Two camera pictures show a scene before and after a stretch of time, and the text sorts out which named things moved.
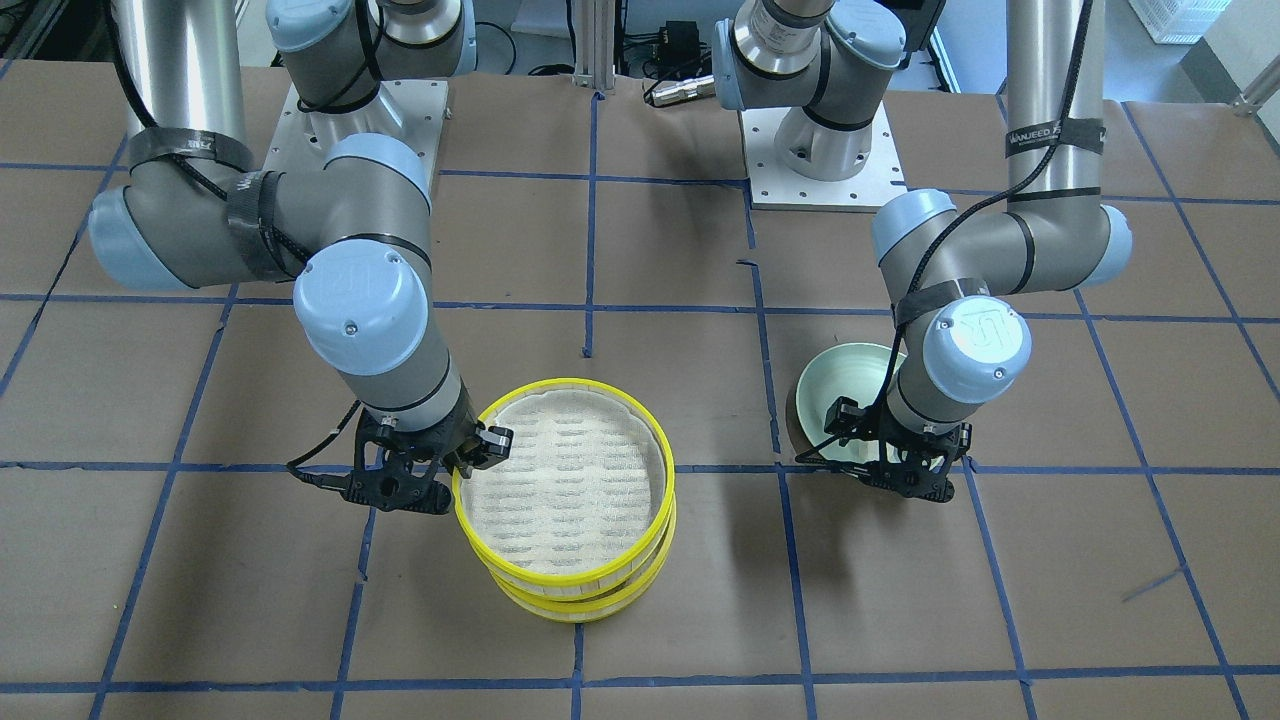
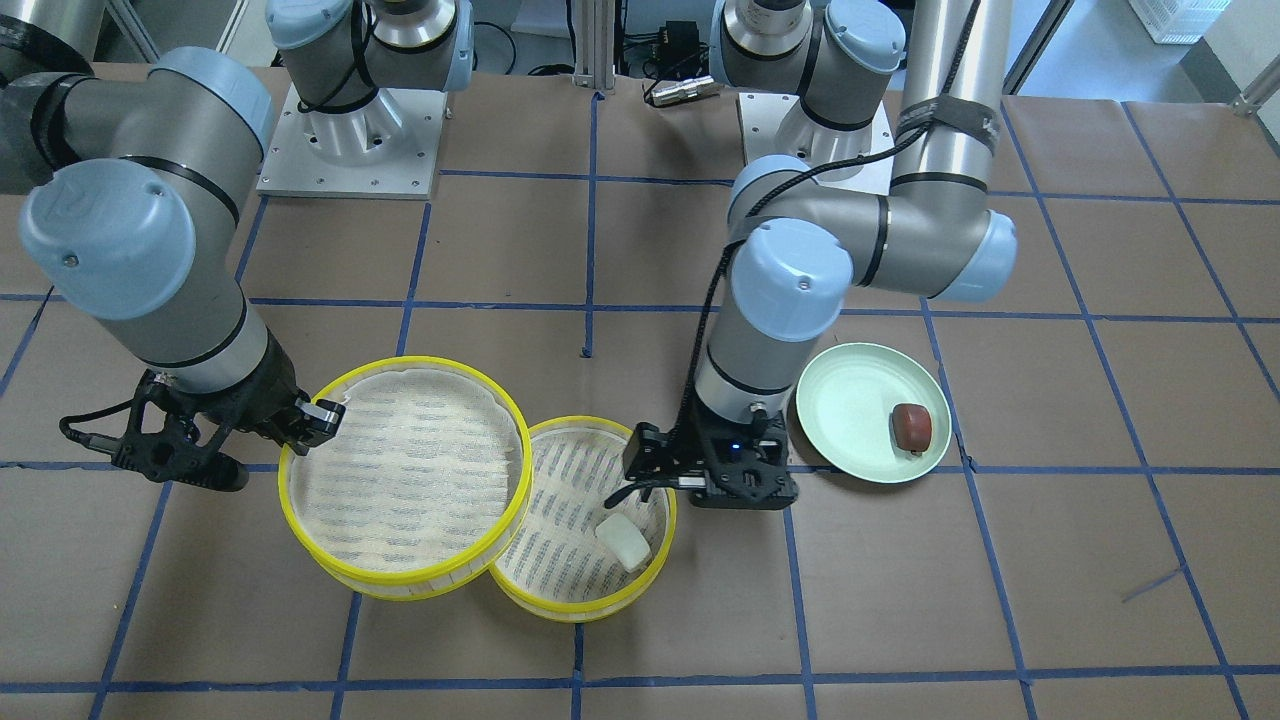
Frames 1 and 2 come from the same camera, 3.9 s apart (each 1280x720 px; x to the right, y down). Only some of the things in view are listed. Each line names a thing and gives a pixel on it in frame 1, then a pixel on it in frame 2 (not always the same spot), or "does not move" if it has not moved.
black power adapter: [679, 44] does not move
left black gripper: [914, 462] → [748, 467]
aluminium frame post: [594, 22] does not move
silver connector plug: [667, 94] does not move
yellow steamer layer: [586, 493] → [418, 488]
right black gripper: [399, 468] → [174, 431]
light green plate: [855, 370] does not move
